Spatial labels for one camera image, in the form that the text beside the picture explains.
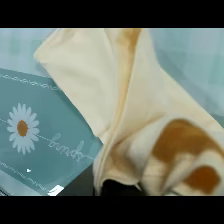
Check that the pale yellow T-shirt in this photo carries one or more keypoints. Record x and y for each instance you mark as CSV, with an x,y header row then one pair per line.
x,y
140,100

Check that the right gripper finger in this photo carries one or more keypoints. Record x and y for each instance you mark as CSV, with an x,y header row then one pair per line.
x,y
118,189

